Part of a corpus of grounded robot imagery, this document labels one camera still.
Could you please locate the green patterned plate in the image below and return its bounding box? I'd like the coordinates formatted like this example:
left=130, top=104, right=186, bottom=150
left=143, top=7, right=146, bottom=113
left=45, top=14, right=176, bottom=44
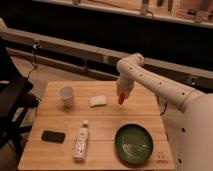
left=115, top=124, right=153, bottom=165

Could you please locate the black office chair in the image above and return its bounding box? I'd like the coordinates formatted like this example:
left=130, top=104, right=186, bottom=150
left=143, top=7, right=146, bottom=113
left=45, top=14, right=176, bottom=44
left=0, top=37, right=39, bottom=156

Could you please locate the white folded napkin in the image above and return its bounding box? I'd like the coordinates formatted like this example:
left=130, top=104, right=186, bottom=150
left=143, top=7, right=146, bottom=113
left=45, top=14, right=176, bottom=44
left=89, top=95, right=107, bottom=107

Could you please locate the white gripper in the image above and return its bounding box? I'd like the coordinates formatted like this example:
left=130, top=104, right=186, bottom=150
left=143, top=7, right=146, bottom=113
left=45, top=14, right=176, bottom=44
left=117, top=77, right=134, bottom=99

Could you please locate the black hanging cable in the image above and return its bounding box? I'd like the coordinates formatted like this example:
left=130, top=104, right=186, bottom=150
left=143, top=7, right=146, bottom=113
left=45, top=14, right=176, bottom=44
left=27, top=40, right=41, bottom=80

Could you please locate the white plastic bottle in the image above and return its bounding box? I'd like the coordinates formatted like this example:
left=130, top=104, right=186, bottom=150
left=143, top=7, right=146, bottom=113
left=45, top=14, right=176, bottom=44
left=73, top=120, right=89, bottom=162

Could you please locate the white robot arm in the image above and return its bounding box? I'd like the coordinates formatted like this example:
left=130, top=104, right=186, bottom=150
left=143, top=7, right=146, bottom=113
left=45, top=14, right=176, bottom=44
left=116, top=53, right=213, bottom=171

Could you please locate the black smartphone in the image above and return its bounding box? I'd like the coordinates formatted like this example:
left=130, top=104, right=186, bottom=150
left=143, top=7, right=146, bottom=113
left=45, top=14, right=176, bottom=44
left=41, top=130, right=65, bottom=143

